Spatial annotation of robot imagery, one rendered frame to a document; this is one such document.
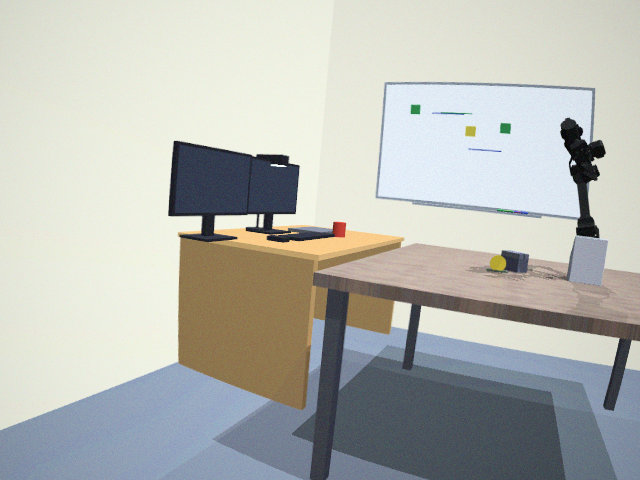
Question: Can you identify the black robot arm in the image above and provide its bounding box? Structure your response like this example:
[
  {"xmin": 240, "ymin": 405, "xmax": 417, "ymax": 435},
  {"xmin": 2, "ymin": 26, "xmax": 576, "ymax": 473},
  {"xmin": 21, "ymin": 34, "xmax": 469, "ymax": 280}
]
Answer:
[{"xmin": 560, "ymin": 117, "xmax": 606, "ymax": 238}]

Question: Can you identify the gold coin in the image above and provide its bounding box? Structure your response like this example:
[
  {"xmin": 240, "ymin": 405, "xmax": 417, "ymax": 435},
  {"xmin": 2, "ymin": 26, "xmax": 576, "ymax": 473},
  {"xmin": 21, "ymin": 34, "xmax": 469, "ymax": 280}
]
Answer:
[{"xmin": 490, "ymin": 255, "xmax": 506, "ymax": 271}]

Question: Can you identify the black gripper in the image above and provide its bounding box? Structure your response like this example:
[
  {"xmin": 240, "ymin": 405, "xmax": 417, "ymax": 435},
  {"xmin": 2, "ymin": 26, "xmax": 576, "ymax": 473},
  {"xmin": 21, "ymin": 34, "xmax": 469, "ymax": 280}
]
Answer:
[{"xmin": 569, "ymin": 139, "xmax": 600, "ymax": 183}]

